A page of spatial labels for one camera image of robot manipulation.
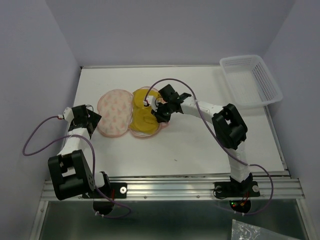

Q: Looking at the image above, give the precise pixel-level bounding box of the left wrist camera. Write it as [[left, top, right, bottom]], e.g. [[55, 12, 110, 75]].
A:
[[62, 107, 74, 123]]

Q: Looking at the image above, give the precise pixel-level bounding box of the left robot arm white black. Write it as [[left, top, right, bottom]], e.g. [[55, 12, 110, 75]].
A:
[[48, 105, 111, 200]]

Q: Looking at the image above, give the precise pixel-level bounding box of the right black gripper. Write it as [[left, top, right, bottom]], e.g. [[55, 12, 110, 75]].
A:
[[150, 101, 173, 123]]

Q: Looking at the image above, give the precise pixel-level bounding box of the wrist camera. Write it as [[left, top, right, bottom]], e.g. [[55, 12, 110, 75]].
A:
[[144, 95, 159, 112], [62, 107, 74, 123]]

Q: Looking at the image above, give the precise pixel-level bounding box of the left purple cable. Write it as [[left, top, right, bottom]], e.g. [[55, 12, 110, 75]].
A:
[[22, 114, 133, 220]]

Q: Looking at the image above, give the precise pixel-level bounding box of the aluminium frame rail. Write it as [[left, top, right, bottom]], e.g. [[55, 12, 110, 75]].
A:
[[41, 177, 306, 201]]

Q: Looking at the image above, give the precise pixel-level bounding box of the clear plastic bag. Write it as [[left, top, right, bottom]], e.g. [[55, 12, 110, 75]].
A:
[[230, 219, 311, 240]]

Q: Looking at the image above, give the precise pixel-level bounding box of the white plastic basket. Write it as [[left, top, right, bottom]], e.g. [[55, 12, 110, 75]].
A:
[[219, 55, 283, 109]]

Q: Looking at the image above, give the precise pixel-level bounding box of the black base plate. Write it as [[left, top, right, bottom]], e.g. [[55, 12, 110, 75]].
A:
[[214, 181, 261, 199], [81, 182, 128, 200]]

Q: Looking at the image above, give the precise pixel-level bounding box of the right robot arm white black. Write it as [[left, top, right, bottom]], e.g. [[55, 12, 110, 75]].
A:
[[143, 84, 253, 198]]

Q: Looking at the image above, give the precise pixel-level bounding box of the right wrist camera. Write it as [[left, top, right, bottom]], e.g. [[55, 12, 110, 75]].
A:
[[144, 95, 159, 112]]

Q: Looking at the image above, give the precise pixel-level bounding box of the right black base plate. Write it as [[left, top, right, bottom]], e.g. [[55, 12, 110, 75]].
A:
[[214, 181, 261, 199]]

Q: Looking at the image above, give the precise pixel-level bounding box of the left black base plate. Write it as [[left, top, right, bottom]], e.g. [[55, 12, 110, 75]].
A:
[[81, 182, 128, 200]]

